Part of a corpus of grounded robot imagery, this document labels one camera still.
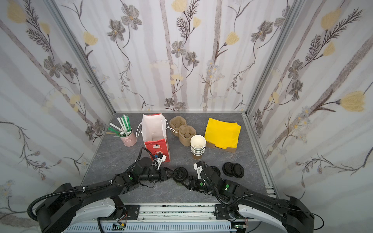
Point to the red white paper bag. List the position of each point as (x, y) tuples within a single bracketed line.
[(153, 129)]

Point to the yellow napkin stack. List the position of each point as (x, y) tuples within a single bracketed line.
[(222, 134)]

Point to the stack of black lids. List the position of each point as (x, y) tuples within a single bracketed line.
[(238, 170)]

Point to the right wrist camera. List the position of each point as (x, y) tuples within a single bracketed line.
[(199, 168)]

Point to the brown cardboard napkin holder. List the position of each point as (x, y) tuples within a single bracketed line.
[(228, 149)]

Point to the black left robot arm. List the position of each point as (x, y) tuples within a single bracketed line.
[(56, 211)]

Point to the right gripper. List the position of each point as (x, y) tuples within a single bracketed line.
[(195, 180)]

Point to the pink straw holder cup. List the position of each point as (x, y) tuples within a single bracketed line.
[(129, 140)]

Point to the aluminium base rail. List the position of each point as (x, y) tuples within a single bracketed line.
[(177, 218)]

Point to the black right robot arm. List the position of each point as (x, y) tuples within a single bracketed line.
[(291, 215)]

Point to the brown pulp cup carrier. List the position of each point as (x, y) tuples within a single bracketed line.
[(183, 131)]

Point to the black cup lid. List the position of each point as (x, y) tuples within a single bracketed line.
[(180, 174)]

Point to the single black lid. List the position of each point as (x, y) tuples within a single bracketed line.
[(227, 169)]

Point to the stack of paper cups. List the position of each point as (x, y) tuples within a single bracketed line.
[(198, 146)]

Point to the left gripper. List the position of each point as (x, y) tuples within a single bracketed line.
[(162, 174)]

